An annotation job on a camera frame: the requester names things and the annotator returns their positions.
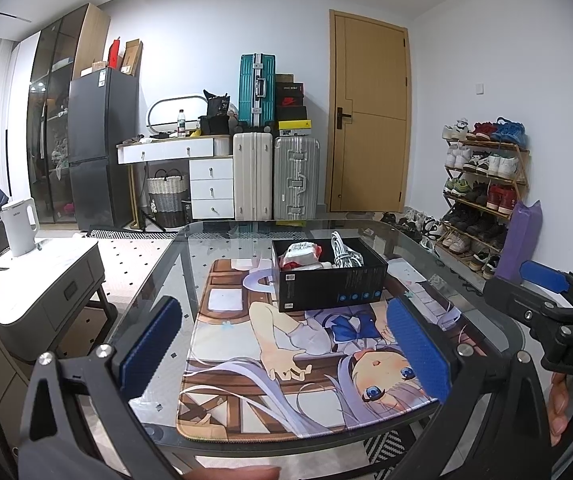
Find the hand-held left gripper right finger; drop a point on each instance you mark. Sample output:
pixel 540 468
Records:
pixel 416 350

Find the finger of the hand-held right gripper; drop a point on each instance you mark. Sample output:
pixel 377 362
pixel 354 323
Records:
pixel 543 275
pixel 526 305

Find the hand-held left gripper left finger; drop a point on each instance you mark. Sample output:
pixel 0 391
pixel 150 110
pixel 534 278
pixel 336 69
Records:
pixel 151 347

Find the black cardboard box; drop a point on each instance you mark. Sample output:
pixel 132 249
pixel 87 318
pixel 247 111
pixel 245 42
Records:
pixel 326 290

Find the person's right hand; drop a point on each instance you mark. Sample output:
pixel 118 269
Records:
pixel 558 410

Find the person's left hand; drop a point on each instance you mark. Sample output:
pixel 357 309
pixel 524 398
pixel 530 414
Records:
pixel 236 475

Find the purple bag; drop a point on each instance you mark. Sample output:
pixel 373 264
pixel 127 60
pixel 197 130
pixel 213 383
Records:
pixel 518 240

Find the printed cartoon desk mat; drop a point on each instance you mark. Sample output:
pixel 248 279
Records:
pixel 246 360

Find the wooden shoe rack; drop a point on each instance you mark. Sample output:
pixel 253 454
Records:
pixel 520 180

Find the pile of loose shoes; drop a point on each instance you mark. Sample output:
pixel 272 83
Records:
pixel 431 227

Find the black tripod stand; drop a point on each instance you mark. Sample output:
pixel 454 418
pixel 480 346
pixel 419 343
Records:
pixel 142 220

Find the white grey side table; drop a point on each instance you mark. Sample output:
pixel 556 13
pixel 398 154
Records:
pixel 41 280

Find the shoe rack with shoes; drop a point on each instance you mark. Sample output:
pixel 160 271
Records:
pixel 508 132

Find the woven laundry basket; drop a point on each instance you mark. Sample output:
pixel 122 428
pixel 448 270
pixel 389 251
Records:
pixel 166 200

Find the white dresser with drawers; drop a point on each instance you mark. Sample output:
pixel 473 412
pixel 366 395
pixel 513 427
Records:
pixel 206 180

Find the white electric kettle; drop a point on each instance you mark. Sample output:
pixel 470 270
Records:
pixel 19 230

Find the wooden door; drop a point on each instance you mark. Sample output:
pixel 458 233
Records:
pixel 366 160

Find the cream suitcase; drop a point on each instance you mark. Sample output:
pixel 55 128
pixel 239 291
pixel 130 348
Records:
pixel 251 175

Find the silver suitcase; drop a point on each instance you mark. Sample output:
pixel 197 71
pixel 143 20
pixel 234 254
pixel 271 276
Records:
pixel 296 175

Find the dark grey fridge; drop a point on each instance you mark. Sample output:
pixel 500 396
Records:
pixel 101 135

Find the clear water bottle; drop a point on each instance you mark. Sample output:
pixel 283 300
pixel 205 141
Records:
pixel 181 125

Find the oval mirror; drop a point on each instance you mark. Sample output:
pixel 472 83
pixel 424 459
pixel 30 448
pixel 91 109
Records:
pixel 171 112

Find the black bag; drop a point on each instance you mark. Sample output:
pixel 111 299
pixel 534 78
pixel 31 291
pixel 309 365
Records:
pixel 216 115

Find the black yellow shoe box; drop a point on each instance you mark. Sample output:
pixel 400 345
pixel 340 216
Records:
pixel 294 129

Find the glass door cabinet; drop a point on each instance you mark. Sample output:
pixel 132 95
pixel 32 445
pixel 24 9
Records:
pixel 49 110

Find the teal suitcase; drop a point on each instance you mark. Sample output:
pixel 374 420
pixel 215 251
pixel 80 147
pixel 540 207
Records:
pixel 249 90

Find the small brown cardboard box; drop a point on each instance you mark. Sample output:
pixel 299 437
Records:
pixel 94 69

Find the black box red print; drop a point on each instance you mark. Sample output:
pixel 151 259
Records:
pixel 289 95

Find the flat brown cardboard box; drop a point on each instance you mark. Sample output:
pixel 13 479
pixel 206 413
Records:
pixel 131 57

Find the dark cardboard box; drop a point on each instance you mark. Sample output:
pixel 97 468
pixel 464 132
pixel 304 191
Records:
pixel 284 79

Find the white light switch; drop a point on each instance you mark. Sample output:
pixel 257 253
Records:
pixel 479 88

